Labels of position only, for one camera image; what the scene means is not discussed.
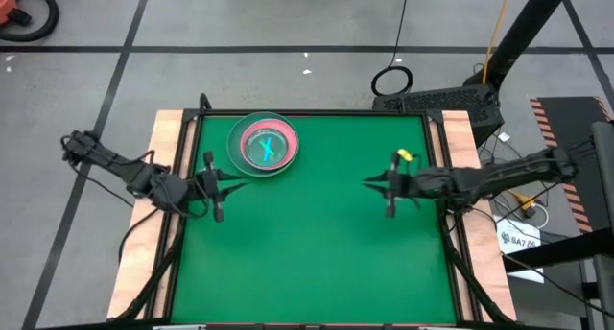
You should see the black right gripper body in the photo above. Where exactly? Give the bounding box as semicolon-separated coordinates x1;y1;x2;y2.
386;151;436;220

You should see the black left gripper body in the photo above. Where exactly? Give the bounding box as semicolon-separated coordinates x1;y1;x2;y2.
181;151;225;224

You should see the transparent green plate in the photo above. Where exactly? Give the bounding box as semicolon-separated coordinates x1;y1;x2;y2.
245;127;290;171

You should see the opaque pink plate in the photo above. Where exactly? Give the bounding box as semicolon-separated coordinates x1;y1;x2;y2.
239;118;295;173

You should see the large light green plate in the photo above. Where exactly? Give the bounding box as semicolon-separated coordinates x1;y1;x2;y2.
226;111;300;178

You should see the green table mat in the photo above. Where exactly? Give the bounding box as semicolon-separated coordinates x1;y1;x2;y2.
170;114;458;324

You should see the black perforated computer case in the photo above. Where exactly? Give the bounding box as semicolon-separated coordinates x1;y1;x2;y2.
372;83;505;147

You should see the yellow plug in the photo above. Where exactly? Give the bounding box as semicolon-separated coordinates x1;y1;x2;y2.
508;189;537;211

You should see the white printed paper sheet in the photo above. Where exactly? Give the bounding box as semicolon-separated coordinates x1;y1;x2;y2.
493;214;546;284

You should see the black diagonal beam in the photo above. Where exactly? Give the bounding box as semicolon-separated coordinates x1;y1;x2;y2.
503;226;614;274

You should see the black hazard-striped platform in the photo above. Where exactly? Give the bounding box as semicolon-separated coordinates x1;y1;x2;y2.
530;96;614;235

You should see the thick black pole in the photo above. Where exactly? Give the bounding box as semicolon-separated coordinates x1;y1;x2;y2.
462;0;576;94

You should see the orange vacuum cleaner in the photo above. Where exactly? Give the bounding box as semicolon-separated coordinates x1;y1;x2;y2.
0;0;23;27

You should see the black metal table frame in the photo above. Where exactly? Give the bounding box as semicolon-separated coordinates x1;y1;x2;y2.
107;92;517;330

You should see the black coiled floor cable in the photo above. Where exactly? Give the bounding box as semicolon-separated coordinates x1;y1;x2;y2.
370;0;413;98

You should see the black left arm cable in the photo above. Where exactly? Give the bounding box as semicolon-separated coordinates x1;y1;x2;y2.
117;207;162;265

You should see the yellow floor cable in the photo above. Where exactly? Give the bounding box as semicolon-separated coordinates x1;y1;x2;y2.
482;0;514;85

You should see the grey metal post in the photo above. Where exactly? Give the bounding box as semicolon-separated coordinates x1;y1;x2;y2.
590;121;614;330

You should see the black vacuum hose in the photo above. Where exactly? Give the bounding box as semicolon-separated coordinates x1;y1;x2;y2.
0;0;59;43

